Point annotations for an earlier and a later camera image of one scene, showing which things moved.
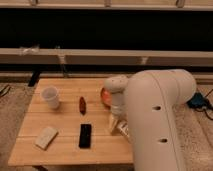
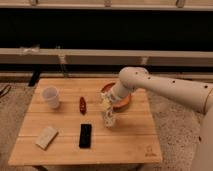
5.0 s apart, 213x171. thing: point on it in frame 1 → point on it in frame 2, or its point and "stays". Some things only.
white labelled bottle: x=122 y=126 → x=107 y=104
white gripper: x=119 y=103 → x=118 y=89
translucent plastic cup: x=51 y=95 stays
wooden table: x=67 y=124 stays
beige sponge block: x=46 y=138 stays
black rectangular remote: x=85 y=136 stays
